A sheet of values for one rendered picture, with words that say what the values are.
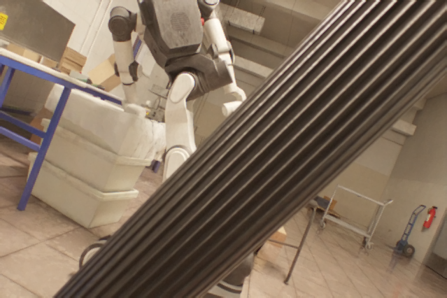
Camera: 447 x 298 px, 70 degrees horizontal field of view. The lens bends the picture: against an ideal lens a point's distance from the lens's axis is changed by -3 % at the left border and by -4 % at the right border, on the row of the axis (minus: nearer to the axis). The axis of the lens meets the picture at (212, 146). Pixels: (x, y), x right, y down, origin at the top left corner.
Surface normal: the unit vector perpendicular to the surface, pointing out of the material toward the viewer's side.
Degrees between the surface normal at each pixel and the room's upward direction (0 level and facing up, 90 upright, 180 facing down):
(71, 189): 96
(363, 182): 90
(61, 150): 96
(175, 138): 90
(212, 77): 107
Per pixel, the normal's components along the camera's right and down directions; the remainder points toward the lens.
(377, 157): -0.15, -0.04
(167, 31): 0.37, 0.07
